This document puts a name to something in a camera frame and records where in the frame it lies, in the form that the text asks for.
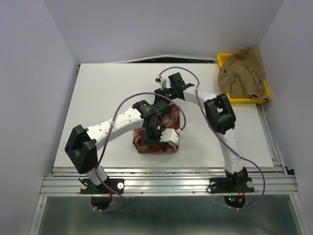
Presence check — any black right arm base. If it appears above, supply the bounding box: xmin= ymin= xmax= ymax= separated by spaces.
xmin=206 ymin=177 xmax=254 ymax=194

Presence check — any tan skirt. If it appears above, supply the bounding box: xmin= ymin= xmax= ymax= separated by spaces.
xmin=217 ymin=47 xmax=271 ymax=100

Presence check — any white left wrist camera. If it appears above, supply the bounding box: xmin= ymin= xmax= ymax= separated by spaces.
xmin=159 ymin=128 xmax=180 ymax=146

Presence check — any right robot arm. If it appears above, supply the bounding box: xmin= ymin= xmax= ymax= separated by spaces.
xmin=155 ymin=72 xmax=248 ymax=191

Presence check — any red plaid skirt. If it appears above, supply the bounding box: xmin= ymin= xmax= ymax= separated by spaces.
xmin=133 ymin=105 xmax=180 ymax=154

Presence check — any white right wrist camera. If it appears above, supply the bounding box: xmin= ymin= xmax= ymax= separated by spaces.
xmin=155 ymin=75 xmax=167 ymax=90

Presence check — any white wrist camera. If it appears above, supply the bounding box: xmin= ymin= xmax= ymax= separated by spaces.
xmin=159 ymin=128 xmax=180 ymax=146
xmin=155 ymin=75 xmax=167 ymax=90

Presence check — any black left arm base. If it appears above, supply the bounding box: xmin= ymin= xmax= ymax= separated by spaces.
xmin=79 ymin=178 xmax=125 ymax=194

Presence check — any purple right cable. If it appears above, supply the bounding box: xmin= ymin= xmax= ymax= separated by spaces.
xmin=157 ymin=67 xmax=266 ymax=212

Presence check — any aluminium rail frame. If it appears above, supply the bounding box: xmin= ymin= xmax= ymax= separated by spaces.
xmin=30 ymin=105 xmax=310 ymax=235

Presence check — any yellow plastic bin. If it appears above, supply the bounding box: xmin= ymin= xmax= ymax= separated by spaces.
xmin=217 ymin=52 xmax=272 ymax=105

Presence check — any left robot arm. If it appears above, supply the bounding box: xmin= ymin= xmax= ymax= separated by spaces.
xmin=65 ymin=100 xmax=170 ymax=193

